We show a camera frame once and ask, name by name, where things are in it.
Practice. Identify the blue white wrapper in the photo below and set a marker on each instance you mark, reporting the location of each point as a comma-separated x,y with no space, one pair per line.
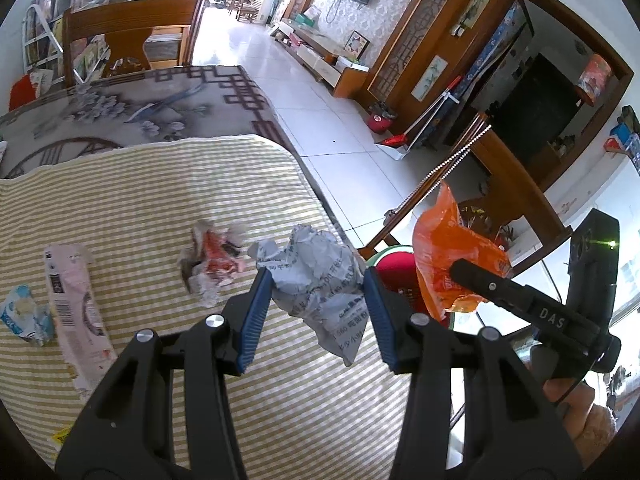
25,315

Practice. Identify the geometric picture frame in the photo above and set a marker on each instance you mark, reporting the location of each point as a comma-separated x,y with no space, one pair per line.
357,45

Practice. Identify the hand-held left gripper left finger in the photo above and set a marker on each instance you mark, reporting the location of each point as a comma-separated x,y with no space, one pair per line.
252,320

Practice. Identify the orange snack wrapper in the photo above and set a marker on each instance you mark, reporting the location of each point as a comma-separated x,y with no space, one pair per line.
440,250

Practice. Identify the low wooden media cabinet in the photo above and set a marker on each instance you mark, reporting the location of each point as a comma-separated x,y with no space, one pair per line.
320,52

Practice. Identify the red bag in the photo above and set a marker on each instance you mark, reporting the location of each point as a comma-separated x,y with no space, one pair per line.
20,92

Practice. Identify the yellow striped cloth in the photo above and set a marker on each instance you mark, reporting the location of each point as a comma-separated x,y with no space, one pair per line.
150,185

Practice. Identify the small scroll painting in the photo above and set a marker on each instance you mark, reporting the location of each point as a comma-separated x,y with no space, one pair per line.
429,77

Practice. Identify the yellow printed packet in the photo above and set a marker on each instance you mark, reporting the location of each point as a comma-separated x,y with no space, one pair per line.
62,437

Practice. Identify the red bin with green rim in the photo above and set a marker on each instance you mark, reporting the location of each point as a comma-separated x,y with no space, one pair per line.
397,272

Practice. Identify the red plant pot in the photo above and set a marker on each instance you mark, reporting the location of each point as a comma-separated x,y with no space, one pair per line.
380,122

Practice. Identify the red white crumpled wrapper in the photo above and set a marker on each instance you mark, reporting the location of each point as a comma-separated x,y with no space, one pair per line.
215,260

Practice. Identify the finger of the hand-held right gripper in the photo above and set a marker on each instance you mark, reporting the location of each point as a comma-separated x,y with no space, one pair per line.
500,291

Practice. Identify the grey printed paper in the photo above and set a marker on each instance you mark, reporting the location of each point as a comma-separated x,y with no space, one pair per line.
315,275

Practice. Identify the blue door poster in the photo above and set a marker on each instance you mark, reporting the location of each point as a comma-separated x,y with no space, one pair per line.
500,45

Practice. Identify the red dustpan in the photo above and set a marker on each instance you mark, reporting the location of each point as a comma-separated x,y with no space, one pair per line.
395,140

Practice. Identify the orange hanging calendar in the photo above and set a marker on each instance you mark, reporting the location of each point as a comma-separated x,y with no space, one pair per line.
595,77

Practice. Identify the grey floral tablecloth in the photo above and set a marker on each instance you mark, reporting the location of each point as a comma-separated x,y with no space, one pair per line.
100,110

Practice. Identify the white book rack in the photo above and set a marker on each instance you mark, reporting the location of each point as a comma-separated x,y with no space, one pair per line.
40,35

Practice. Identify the pink wrapper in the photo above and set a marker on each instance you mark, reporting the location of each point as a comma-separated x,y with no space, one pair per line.
75,300

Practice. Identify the person's right hand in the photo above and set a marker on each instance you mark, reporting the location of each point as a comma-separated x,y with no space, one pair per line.
570,412

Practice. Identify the tall scroll painting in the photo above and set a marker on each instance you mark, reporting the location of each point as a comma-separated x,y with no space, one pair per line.
480,2

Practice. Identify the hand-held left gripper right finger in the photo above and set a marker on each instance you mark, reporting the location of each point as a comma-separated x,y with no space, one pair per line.
380,325

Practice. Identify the wooden dining chair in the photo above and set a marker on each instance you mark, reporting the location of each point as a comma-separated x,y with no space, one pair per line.
505,175
125,17

